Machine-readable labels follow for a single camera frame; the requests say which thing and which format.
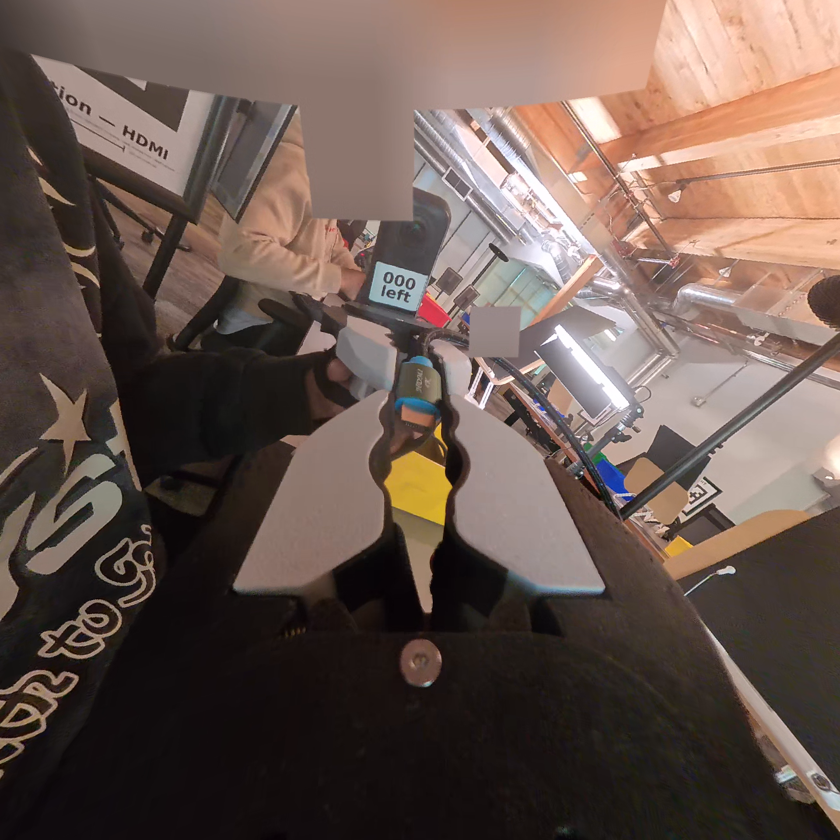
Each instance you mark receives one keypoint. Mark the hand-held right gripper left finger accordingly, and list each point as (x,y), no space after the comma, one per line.
(308,512)

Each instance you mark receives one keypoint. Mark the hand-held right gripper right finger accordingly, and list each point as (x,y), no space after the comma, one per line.
(525,518)

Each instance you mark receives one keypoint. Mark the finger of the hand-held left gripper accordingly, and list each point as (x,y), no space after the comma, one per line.
(367,358)
(456,367)

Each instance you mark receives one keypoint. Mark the yellow plastic bin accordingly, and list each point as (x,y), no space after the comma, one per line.
(413,485)

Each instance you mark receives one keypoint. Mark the person's left forearm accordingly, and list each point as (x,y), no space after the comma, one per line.
(170,420)

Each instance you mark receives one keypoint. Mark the person's left hand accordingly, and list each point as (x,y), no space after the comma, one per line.
(275,394)

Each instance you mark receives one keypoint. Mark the black disc-top stand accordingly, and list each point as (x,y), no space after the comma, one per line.
(499,253)

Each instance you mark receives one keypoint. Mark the blue storage bin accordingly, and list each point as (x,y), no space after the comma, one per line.
(607,479)

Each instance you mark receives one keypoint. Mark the green storage bin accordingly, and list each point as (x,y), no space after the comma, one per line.
(590,454)

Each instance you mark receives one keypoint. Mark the black led light panel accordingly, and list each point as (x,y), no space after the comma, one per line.
(571,380)

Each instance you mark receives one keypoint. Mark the tan chair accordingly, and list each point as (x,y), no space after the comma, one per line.
(653,489)

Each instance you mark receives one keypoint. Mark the black office chair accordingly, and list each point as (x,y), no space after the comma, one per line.
(216,315)

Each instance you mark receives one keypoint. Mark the black white fiducial marker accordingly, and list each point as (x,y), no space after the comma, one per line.
(703,495)

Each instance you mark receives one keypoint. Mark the black boom pole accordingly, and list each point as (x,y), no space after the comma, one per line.
(728,431)

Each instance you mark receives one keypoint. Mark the black sign stand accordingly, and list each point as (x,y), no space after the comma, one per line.
(173,244)

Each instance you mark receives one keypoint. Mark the white track light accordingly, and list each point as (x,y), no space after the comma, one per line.
(673,192)

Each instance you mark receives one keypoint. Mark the black printed shirt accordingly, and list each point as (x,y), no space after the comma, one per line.
(59,394)

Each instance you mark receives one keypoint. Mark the white printed sign board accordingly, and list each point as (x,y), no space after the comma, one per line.
(105,141)

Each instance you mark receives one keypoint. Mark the black foam microphone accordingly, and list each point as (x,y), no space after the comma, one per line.
(828,302)

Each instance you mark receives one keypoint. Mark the silver ventilation duct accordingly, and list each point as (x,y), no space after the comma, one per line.
(709,298)

